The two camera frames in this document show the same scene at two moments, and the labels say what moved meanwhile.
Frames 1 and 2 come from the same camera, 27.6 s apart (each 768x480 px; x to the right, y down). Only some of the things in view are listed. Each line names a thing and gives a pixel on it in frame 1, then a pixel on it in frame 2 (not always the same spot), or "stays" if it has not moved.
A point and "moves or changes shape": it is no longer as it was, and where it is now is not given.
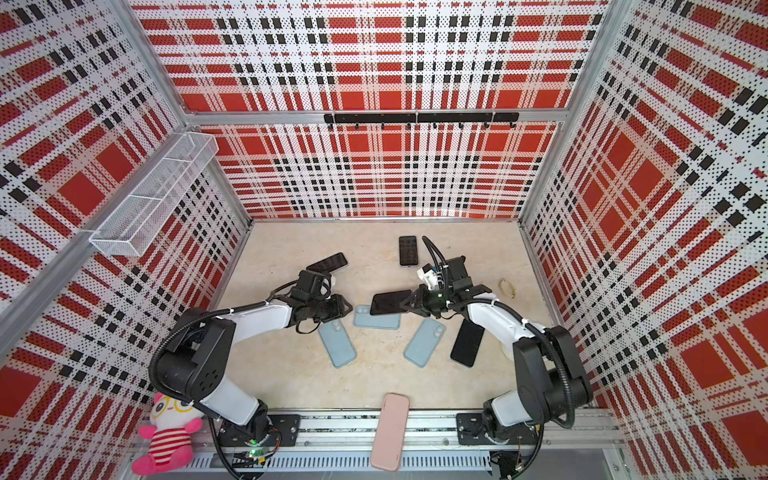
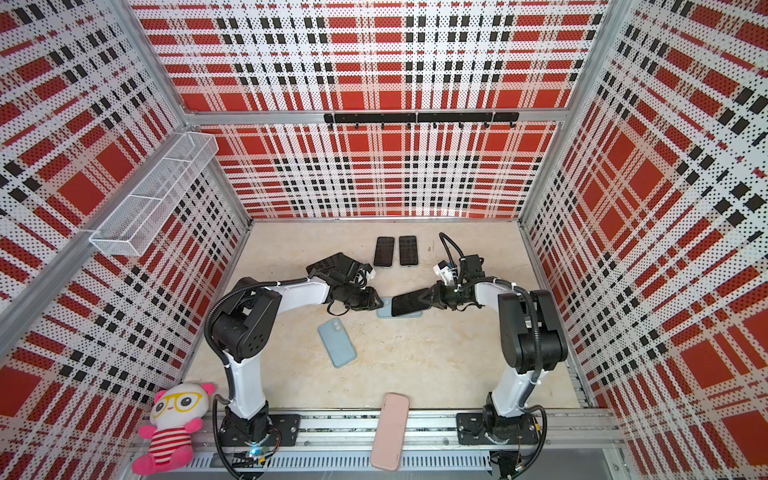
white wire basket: [136, 222] stays
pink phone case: [389, 439] stays
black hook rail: [408, 118] stays
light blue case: [337, 342] stays
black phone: [408, 251] stays
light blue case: [425, 342] to [385, 312]
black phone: [388, 302] to [384, 251]
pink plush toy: [173, 424] stays
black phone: [469, 340] moves or changes shape
